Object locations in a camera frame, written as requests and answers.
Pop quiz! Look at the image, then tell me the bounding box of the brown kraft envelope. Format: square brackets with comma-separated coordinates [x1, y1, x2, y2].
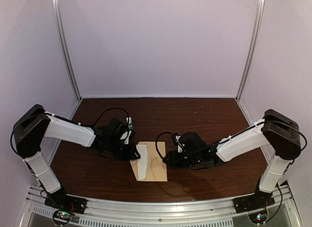
[130, 142, 168, 182]

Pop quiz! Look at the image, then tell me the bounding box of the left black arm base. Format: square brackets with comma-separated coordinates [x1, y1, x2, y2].
[44, 187, 87, 214]

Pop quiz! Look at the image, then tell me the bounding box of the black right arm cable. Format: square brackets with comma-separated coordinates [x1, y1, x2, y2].
[155, 131, 220, 170]

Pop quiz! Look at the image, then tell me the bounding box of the left aluminium frame post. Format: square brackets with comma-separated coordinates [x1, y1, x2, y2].
[52, 0, 82, 102]

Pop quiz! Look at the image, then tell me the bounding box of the small green glue stick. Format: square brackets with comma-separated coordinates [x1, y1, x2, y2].
[126, 117, 134, 133]

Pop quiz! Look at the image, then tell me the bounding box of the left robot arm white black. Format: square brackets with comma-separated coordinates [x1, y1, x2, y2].
[10, 104, 140, 209]

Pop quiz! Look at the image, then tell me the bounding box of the left round circuit board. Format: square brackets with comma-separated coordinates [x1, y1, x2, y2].
[52, 210, 74, 225]

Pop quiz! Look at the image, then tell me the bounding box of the round circuit board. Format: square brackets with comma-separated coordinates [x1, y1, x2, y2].
[52, 210, 74, 225]
[248, 210, 268, 225]

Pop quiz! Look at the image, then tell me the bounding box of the aluminium frame post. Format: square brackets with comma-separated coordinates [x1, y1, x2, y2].
[52, 0, 82, 102]
[235, 0, 266, 102]

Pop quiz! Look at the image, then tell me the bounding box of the right aluminium frame post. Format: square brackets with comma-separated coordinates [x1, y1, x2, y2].
[235, 0, 266, 102]

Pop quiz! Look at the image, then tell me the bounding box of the front aluminium slotted rail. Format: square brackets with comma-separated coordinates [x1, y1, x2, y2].
[17, 185, 303, 227]

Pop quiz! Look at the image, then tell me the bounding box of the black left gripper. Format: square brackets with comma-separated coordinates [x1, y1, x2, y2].
[107, 138, 140, 161]

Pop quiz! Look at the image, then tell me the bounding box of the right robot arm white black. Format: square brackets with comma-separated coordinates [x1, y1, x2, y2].
[161, 109, 308, 208]

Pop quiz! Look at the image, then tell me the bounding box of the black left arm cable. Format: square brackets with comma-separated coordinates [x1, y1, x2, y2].
[78, 107, 130, 130]

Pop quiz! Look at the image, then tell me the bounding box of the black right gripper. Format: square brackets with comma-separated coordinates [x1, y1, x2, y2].
[162, 151, 201, 168]

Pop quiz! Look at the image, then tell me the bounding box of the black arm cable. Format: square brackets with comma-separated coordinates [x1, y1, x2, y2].
[78, 107, 130, 130]
[155, 131, 220, 170]

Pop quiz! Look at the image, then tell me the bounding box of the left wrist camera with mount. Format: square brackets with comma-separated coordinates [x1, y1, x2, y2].
[120, 129, 135, 144]

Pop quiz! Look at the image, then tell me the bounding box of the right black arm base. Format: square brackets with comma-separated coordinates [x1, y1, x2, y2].
[233, 188, 275, 213]

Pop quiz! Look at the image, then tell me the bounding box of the right round circuit board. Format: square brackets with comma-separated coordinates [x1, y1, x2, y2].
[248, 210, 268, 225]

